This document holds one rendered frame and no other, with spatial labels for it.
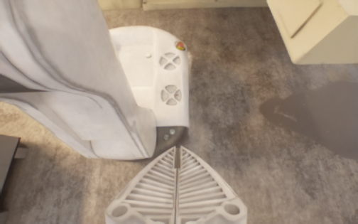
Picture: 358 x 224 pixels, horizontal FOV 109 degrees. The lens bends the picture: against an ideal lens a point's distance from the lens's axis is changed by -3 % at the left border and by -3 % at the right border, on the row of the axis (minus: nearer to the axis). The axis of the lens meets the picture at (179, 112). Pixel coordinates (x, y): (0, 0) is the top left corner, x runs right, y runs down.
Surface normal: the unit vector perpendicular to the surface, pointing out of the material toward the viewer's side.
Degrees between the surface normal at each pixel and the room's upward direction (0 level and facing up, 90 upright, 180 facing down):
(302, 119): 0
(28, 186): 0
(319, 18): 90
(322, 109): 0
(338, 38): 90
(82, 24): 90
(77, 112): 66
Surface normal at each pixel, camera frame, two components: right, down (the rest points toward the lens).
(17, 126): -0.02, -0.34
